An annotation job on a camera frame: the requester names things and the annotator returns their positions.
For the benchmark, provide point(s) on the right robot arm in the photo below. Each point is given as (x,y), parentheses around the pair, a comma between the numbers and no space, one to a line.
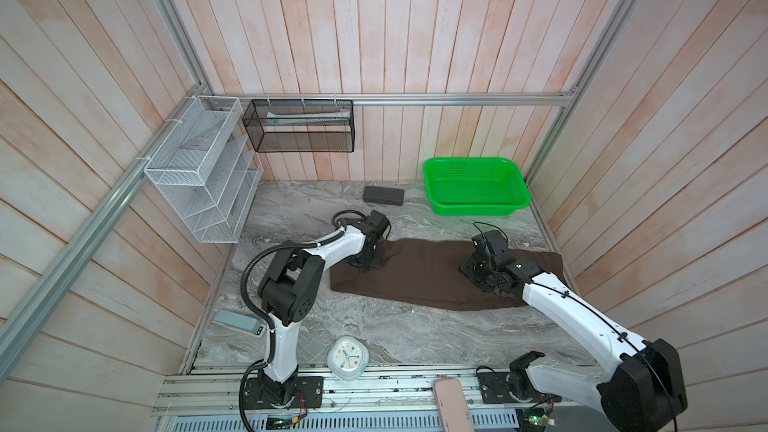
(636,384)

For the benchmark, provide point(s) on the white alarm clock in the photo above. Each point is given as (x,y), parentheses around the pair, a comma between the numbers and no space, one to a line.
(348,358)

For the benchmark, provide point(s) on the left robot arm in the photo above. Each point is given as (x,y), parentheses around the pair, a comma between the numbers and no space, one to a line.
(289,288)

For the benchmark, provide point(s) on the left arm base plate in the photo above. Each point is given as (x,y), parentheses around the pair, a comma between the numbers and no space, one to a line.
(262,393)

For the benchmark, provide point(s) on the white wire mesh shelf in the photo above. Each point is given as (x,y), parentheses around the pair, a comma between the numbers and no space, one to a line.
(205,171)

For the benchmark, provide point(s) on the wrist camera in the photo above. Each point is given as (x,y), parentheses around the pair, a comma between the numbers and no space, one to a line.
(490,244)
(378,225)

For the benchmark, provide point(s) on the green plastic basket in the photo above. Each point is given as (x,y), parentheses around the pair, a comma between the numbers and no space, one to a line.
(475,186)

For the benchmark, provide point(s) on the dark grey rectangular case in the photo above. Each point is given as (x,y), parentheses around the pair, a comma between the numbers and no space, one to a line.
(383,195)

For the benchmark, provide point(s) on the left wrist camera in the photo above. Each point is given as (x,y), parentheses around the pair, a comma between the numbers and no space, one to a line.
(378,225)

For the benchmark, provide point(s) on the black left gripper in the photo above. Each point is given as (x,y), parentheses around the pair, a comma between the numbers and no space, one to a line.
(375,263)

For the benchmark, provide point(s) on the pink flat device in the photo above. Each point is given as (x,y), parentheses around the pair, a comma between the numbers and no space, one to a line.
(452,406)

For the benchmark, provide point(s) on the black wire mesh basket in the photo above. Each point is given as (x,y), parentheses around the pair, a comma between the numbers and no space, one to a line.
(300,125)

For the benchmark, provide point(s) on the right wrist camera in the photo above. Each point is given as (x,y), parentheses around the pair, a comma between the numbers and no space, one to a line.
(490,244)

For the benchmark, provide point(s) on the brown trousers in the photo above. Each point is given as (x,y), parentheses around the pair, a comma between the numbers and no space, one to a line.
(426,273)

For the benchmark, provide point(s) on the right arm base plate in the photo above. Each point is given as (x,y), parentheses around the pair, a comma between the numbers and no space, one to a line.
(495,389)

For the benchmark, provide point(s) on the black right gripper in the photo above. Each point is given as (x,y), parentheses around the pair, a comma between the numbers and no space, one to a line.
(465,271)

